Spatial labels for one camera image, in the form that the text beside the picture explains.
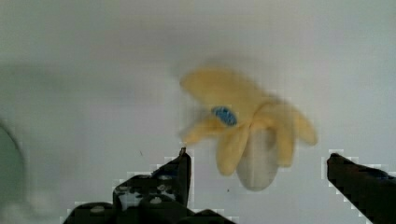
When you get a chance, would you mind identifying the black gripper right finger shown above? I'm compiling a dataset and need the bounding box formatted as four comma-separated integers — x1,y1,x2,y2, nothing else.
326,153,396,224

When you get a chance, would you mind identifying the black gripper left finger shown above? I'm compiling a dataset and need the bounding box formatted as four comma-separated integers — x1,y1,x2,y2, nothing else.
63,148,236,224

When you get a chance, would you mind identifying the yellow plush banana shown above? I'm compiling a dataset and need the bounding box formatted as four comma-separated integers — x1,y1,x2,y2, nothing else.
180,67,318,191

